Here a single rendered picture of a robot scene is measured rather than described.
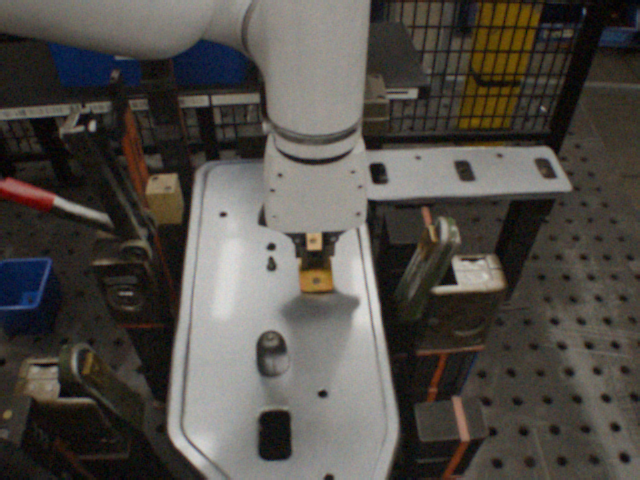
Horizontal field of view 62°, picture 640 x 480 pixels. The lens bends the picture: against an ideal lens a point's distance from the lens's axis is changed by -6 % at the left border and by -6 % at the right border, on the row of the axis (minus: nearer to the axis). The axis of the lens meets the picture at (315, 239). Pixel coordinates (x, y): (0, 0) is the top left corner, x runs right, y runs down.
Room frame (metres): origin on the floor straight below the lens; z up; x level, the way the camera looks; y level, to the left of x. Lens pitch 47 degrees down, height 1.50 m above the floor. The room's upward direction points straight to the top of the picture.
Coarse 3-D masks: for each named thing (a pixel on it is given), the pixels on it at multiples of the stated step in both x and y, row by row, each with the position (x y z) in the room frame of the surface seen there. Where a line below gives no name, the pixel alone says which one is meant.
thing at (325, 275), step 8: (320, 240) 0.45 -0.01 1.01; (312, 248) 0.44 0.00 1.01; (320, 248) 0.44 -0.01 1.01; (312, 256) 0.42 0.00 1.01; (320, 256) 0.42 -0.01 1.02; (312, 264) 0.41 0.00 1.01; (320, 264) 0.41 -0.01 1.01; (304, 272) 0.40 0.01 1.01; (312, 272) 0.40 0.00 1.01; (320, 272) 0.40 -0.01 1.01; (328, 272) 0.40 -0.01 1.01; (304, 280) 0.39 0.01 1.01; (312, 280) 0.39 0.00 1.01; (320, 280) 0.39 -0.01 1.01; (328, 280) 0.39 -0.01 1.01; (304, 288) 0.38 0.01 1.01; (312, 288) 0.38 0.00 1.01; (320, 288) 0.38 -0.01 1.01; (328, 288) 0.38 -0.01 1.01
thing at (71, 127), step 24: (72, 120) 0.40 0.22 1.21; (96, 120) 0.41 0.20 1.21; (120, 120) 0.41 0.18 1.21; (72, 144) 0.39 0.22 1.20; (96, 144) 0.41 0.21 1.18; (96, 168) 0.39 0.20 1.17; (120, 168) 0.42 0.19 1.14; (96, 192) 0.39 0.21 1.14; (120, 192) 0.41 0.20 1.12; (120, 216) 0.39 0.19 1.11; (144, 216) 0.42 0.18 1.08; (144, 240) 0.39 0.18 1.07
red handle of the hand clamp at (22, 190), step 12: (12, 180) 0.40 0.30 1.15; (12, 192) 0.39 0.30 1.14; (24, 192) 0.39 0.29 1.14; (36, 192) 0.40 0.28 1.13; (48, 192) 0.40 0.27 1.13; (24, 204) 0.39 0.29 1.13; (36, 204) 0.39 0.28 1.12; (48, 204) 0.39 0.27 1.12; (60, 204) 0.40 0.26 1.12; (72, 204) 0.40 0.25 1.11; (60, 216) 0.39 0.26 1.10; (72, 216) 0.39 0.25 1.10; (84, 216) 0.40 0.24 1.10; (96, 216) 0.40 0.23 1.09; (96, 228) 0.39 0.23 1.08; (108, 228) 0.40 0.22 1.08; (144, 228) 0.41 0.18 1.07
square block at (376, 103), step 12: (372, 84) 0.71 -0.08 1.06; (372, 96) 0.67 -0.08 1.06; (384, 96) 0.67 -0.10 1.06; (372, 108) 0.66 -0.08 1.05; (384, 108) 0.66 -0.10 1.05; (372, 120) 0.66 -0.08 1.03; (384, 120) 0.66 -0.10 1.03; (372, 132) 0.66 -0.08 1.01; (384, 132) 0.66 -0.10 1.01; (372, 144) 0.66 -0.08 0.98; (372, 168) 0.66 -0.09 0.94; (372, 180) 0.66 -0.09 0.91; (372, 204) 0.66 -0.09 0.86; (372, 216) 0.66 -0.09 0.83; (372, 228) 0.66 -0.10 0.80; (372, 240) 0.66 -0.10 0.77
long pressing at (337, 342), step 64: (192, 192) 0.54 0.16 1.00; (256, 192) 0.54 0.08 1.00; (192, 256) 0.43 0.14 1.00; (256, 256) 0.43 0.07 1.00; (192, 320) 0.34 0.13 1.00; (256, 320) 0.34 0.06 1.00; (320, 320) 0.34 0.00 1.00; (192, 384) 0.26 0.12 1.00; (256, 384) 0.26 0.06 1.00; (320, 384) 0.26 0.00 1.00; (384, 384) 0.26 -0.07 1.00; (192, 448) 0.19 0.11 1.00; (256, 448) 0.20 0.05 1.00; (320, 448) 0.20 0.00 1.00; (384, 448) 0.20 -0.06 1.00
